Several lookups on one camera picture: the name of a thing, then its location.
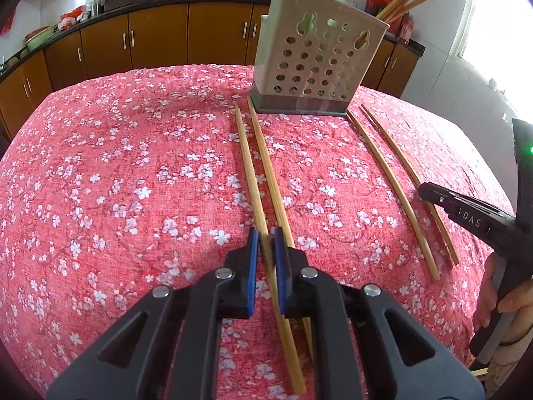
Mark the hanging red plastic bag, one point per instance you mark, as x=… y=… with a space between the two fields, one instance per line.
x=7 y=23

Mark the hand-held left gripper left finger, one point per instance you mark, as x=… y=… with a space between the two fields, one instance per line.
x=251 y=275

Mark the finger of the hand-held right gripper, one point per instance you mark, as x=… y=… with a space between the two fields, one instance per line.
x=435 y=195

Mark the beige perforated chopstick holder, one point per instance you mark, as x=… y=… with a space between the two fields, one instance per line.
x=287 y=12

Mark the person's right hand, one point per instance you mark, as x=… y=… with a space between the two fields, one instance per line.
x=518 y=304

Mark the small white box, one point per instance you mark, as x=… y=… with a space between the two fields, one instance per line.
x=494 y=84

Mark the large red plastic bag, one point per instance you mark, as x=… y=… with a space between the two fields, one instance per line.
x=377 y=0

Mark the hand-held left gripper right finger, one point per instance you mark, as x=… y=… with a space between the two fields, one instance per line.
x=278 y=275

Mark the red floral tablecloth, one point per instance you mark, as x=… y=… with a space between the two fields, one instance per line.
x=125 y=175

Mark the white wall socket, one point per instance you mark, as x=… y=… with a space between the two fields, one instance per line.
x=350 y=1

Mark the person's right forearm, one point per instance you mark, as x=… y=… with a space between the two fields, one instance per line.
x=514 y=366

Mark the green basin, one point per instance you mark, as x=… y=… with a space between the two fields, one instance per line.
x=39 y=37

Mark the bright glass window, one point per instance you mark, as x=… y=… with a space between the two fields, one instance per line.
x=499 y=29

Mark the red label oil bottle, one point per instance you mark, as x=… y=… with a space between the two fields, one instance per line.
x=405 y=29

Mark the wooden base cabinets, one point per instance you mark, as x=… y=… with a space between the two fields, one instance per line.
x=158 y=33

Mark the red white plastic bag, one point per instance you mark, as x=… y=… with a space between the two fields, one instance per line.
x=74 y=16

